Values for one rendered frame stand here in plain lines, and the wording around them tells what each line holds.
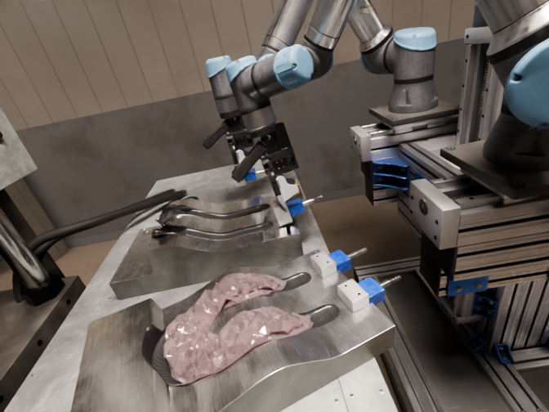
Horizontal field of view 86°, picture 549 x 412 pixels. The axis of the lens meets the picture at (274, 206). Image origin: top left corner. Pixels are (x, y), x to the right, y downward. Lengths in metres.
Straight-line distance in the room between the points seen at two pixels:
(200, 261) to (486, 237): 0.62
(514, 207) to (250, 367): 0.53
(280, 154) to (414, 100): 0.52
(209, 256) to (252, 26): 1.87
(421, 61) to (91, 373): 1.08
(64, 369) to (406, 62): 1.17
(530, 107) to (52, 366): 0.96
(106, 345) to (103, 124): 2.22
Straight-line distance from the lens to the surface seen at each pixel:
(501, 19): 0.52
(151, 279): 0.84
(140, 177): 2.75
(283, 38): 0.85
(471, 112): 0.97
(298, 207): 0.76
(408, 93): 1.07
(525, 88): 0.50
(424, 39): 1.06
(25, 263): 1.07
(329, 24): 0.72
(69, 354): 0.85
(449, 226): 0.63
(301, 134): 2.45
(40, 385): 0.84
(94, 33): 2.62
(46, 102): 2.88
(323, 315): 0.60
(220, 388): 0.52
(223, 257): 0.77
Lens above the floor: 1.30
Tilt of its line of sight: 28 degrees down
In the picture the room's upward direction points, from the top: 12 degrees counter-clockwise
